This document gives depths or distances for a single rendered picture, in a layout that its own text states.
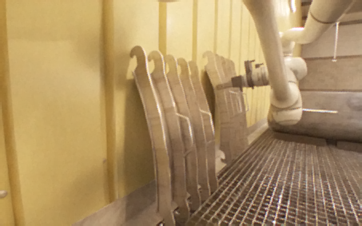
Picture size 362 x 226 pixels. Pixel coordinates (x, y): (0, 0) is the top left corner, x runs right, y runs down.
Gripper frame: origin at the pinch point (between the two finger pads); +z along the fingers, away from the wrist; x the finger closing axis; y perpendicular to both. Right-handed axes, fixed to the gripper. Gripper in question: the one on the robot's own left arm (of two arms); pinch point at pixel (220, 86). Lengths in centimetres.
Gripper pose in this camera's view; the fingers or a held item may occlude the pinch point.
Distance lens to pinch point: 98.5
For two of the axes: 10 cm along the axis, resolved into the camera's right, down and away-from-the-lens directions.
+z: -8.0, 1.5, 5.8
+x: 5.7, -0.9, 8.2
